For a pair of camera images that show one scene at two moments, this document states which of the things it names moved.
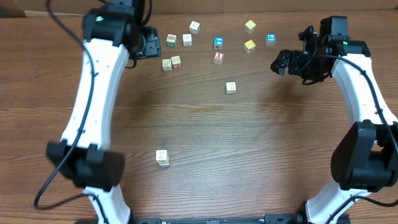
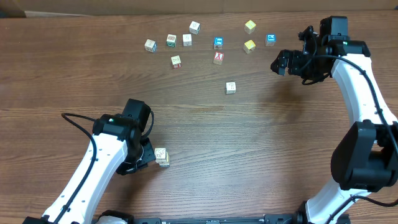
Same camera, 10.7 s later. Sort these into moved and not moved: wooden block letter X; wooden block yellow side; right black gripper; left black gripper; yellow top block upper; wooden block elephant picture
Moved: left black gripper; wooden block elephant picture
Not moved: right black gripper; wooden block yellow side; yellow top block upper; wooden block letter X
